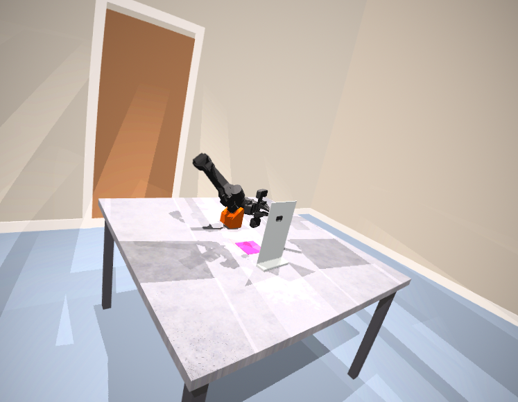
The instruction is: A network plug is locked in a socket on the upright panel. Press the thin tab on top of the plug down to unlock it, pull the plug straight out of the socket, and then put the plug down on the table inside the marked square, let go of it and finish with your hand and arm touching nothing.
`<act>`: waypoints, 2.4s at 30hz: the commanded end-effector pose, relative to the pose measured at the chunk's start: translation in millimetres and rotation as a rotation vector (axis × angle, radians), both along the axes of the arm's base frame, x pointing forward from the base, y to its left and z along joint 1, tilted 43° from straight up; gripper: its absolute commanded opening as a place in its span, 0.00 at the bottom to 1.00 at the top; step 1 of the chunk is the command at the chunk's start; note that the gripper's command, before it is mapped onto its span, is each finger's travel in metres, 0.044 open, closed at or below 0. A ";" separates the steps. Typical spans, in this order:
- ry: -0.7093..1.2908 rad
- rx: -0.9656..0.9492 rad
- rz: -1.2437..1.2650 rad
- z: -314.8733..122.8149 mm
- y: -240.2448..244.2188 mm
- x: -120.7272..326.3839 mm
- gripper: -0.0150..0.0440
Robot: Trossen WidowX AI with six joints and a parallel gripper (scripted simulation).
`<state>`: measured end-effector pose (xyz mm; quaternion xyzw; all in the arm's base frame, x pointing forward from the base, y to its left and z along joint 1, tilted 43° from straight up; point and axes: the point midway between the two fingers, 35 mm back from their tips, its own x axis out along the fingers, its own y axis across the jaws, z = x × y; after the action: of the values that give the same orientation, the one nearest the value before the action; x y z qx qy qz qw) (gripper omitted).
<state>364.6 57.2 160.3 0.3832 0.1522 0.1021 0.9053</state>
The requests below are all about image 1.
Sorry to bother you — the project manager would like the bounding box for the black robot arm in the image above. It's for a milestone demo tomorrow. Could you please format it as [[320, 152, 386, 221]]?
[[193, 153, 256, 216]]

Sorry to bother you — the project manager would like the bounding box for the pink flat square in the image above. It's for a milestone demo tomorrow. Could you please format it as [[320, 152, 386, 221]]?
[[235, 241, 260, 255]]

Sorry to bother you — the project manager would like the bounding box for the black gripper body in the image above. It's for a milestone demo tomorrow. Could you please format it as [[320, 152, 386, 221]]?
[[246, 189, 268, 228]]

